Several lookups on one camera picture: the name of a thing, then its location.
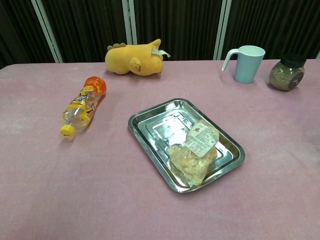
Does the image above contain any stainless steel tray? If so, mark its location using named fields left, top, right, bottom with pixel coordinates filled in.
left=127, top=97, right=246, bottom=194

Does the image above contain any clear plastic bag of food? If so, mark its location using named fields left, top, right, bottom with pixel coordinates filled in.
left=168, top=119, right=221, bottom=186

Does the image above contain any yellow plush toy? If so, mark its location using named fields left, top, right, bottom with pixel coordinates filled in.
left=104, top=38, right=171, bottom=76

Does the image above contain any clear bottle with yellow cap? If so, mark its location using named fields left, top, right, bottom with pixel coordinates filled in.
left=59, top=76, right=108, bottom=139

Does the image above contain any pink tablecloth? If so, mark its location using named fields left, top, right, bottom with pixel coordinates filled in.
left=0, top=58, right=320, bottom=240

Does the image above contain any glass jar with black lid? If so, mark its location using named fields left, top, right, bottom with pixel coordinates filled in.
left=268, top=53, right=308, bottom=92

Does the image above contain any light blue mug with handle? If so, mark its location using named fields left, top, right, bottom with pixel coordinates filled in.
left=221, top=45, right=266, bottom=84

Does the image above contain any white partition frame post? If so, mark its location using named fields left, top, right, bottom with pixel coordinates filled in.
left=213, top=0, right=233, bottom=61
left=122, top=0, right=138, bottom=46
left=30, top=0, right=64, bottom=64

